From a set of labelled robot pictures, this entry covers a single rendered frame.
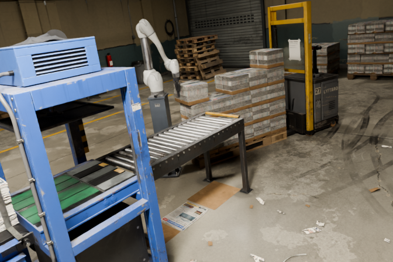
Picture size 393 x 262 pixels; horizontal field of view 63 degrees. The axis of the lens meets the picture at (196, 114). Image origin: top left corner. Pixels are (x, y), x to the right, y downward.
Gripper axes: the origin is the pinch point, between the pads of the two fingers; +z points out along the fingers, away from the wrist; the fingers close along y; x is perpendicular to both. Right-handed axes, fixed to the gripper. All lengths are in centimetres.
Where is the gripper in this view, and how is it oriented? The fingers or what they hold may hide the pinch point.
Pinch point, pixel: (178, 93)
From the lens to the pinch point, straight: 386.4
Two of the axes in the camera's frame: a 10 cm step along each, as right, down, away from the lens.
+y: -4.7, -1.9, 8.6
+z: 1.2, 9.5, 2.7
